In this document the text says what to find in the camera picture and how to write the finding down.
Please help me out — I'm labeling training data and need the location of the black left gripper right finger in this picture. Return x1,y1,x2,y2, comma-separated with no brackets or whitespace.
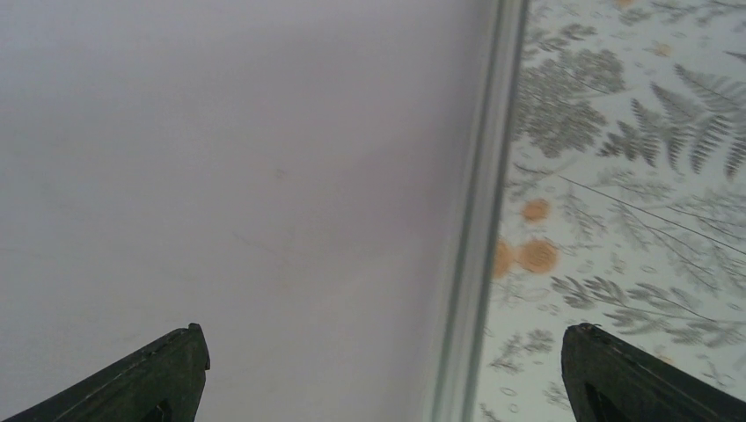
561,323,745,422

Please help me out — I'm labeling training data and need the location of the aluminium frame rail left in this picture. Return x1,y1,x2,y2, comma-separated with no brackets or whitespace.
412,1,530,421

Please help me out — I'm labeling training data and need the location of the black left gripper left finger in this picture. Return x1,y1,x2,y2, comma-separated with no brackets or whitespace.
8,324,210,422

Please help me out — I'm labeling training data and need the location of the floral patterned table mat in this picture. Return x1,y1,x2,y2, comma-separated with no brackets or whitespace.
472,1,745,421

